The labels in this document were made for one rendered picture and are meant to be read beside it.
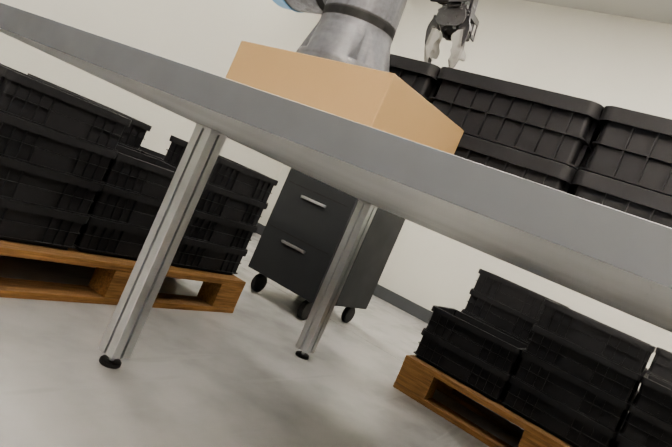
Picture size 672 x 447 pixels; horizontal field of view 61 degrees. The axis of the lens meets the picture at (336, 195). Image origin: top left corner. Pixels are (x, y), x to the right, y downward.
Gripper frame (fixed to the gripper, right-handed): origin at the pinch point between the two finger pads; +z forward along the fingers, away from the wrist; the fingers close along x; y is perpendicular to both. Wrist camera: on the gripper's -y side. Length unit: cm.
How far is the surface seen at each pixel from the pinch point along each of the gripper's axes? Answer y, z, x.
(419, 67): -19.7, 9.3, -6.7
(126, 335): -11, 84, 57
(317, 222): 124, 39, 104
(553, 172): -19.8, 24.8, -35.6
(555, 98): -19.8, 12.6, -32.8
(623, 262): -67, 41, -54
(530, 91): -19.8, 11.8, -28.5
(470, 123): -18.6, 18.4, -19.3
